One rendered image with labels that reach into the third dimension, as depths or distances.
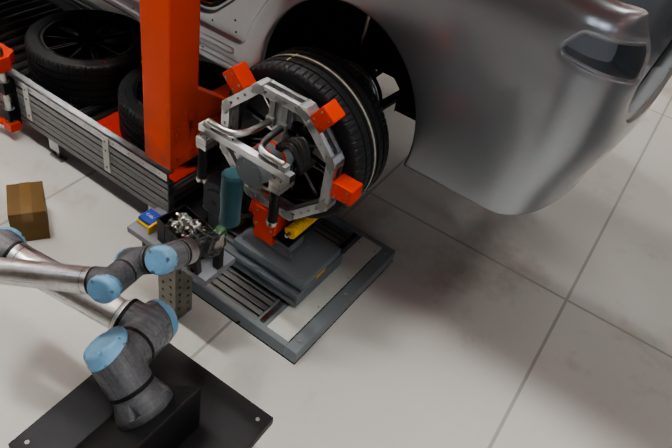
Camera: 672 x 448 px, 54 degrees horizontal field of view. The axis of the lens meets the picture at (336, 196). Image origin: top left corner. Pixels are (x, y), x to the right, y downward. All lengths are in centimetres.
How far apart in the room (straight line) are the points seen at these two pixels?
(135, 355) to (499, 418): 157
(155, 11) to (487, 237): 214
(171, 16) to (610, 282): 260
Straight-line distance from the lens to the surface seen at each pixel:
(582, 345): 345
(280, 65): 245
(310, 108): 233
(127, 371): 217
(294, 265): 297
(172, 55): 262
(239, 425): 241
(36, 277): 224
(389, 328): 313
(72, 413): 247
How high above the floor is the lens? 239
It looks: 40 degrees down
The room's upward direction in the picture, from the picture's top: 12 degrees clockwise
